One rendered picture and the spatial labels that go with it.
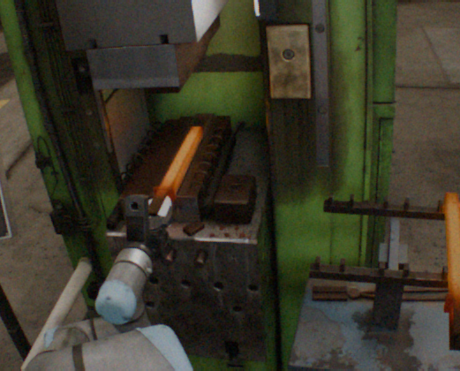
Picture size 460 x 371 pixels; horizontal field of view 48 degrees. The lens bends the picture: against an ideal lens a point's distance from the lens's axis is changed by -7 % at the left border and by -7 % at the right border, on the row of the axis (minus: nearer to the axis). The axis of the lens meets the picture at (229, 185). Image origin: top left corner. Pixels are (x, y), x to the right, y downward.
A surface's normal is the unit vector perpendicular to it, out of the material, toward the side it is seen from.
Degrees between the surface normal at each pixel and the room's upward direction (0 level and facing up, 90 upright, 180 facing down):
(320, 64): 90
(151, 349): 13
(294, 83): 90
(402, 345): 0
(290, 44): 90
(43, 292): 0
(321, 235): 90
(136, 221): 61
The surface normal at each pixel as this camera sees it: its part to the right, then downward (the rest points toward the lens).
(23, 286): -0.10, -0.83
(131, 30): -0.18, 0.55
